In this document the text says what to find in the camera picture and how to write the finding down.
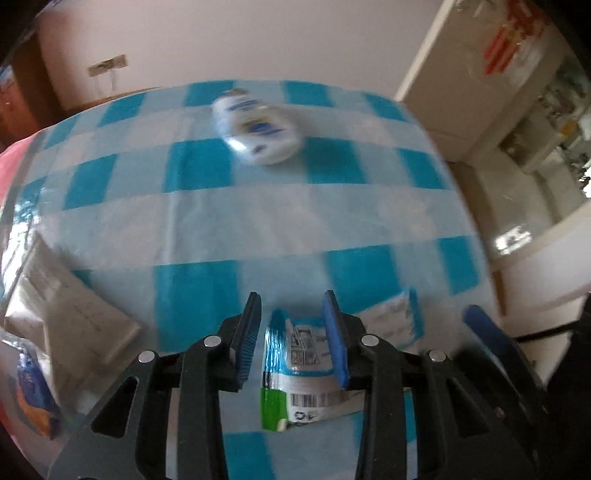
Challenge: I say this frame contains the cluttered shelf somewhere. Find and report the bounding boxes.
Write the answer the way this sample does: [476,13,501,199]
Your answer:
[499,60,591,176]

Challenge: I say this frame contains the blue and orange snack packet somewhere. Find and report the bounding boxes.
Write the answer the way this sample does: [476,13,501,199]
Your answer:
[14,346,63,439]

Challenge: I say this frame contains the white lotion bottle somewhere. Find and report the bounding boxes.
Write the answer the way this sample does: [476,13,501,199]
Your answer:
[211,88,303,166]

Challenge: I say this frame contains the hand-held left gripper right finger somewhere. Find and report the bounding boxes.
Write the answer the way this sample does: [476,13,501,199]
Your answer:
[322,290,546,480]

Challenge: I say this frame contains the black cable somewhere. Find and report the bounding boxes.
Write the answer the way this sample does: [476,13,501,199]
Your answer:
[512,320,578,344]

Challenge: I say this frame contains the red hanging door decoration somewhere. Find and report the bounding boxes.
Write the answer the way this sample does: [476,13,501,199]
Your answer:
[480,0,550,77]

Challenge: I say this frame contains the wall power outlet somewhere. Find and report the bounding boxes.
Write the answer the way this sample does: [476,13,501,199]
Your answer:
[88,54,127,77]

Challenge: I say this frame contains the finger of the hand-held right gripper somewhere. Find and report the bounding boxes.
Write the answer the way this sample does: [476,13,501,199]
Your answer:
[463,304,550,416]

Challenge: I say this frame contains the green and white snack packet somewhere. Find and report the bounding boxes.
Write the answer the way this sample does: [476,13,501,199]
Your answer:
[261,288,423,432]

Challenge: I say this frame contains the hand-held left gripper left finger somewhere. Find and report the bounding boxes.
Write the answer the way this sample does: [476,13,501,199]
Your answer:
[48,292,262,480]

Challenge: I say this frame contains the pink printed blanket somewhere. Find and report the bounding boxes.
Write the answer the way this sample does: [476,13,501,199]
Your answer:
[0,136,33,217]

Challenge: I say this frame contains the flat white plastic packet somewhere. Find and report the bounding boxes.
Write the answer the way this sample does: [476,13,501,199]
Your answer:
[2,235,141,370]

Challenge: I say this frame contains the white door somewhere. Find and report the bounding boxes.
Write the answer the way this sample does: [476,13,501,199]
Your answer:
[394,0,568,162]

